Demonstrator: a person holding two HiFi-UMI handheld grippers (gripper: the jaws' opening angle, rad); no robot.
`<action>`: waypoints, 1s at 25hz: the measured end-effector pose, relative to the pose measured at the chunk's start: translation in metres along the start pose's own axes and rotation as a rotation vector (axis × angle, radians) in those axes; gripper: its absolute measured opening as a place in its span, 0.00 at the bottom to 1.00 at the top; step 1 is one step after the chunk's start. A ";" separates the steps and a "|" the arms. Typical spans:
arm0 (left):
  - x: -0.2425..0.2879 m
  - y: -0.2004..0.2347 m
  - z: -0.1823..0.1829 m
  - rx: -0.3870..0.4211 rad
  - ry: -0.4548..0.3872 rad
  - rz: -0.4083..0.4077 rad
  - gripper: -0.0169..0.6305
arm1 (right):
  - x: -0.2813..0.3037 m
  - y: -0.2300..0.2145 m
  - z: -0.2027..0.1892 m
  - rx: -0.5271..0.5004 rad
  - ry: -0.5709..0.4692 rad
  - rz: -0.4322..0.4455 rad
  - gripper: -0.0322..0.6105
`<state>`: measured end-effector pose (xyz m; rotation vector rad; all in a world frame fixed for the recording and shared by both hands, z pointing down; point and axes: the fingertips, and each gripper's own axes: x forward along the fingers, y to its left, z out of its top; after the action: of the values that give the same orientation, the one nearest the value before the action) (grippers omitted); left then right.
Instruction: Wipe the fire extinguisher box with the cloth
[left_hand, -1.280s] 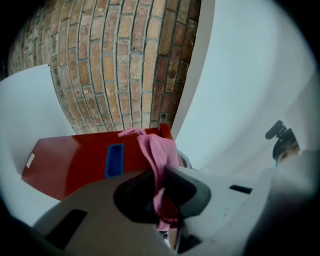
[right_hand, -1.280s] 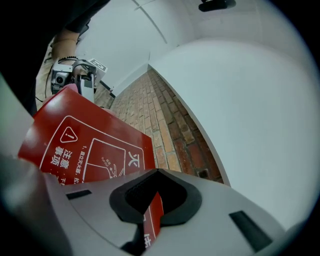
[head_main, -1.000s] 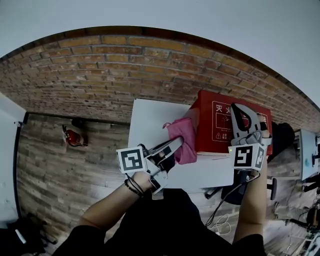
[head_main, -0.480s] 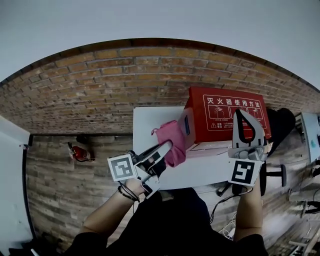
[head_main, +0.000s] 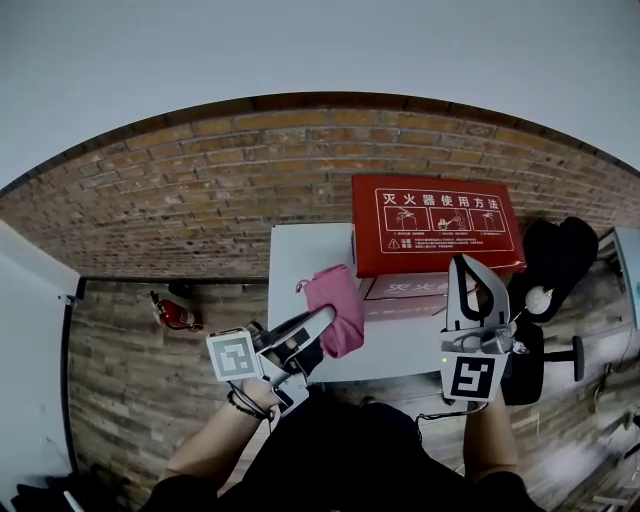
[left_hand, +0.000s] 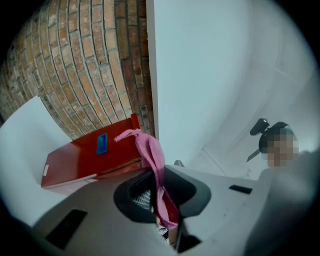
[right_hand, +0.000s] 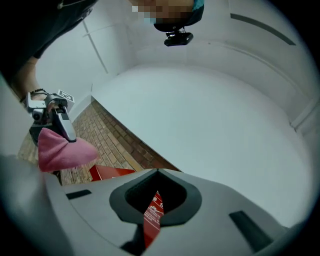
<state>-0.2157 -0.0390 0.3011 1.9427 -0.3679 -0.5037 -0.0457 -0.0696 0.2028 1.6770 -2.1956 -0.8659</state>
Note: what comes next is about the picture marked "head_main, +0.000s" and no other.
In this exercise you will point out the plastic bottle with red label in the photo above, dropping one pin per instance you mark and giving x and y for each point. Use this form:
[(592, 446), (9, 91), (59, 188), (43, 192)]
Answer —
[(521, 348)]

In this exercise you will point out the white round ornament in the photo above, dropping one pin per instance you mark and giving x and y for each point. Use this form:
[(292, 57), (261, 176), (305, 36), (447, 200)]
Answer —
[(537, 300)]

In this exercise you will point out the small black floor object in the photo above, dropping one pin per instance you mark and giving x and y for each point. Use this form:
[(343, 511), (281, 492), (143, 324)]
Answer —
[(179, 290)]

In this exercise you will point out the black left wrist band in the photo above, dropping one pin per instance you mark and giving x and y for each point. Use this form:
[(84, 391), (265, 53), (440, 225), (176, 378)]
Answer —
[(245, 407)]

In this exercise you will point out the light blue desk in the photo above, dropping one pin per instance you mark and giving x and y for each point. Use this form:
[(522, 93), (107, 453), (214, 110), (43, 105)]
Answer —
[(627, 270)]

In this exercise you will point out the person's left forearm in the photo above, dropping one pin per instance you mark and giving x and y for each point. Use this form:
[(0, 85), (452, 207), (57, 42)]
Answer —
[(210, 445)]

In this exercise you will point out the person's dark shirt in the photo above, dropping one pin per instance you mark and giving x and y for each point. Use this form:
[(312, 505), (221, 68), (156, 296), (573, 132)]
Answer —
[(340, 460)]

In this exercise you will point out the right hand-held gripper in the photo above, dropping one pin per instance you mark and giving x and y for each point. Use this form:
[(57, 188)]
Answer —
[(472, 375)]

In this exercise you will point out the person's right forearm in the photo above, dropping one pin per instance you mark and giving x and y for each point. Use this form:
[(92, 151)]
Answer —
[(490, 440)]

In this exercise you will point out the red fire extinguisher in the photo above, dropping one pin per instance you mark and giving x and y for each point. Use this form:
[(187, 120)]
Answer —
[(175, 312)]

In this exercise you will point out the black office chair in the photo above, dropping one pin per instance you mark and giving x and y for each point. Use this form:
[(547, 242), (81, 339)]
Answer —
[(560, 250)]

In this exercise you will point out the red fire extinguisher box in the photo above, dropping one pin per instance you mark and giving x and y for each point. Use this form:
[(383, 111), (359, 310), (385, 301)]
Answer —
[(440, 225)]

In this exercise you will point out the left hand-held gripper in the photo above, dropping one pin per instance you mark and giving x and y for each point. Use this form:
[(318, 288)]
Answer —
[(235, 355)]

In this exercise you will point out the pink cloth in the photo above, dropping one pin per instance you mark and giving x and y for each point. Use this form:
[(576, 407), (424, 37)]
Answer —
[(340, 300)]

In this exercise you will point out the person's left hand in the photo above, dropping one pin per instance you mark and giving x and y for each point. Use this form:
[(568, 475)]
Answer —
[(260, 392)]

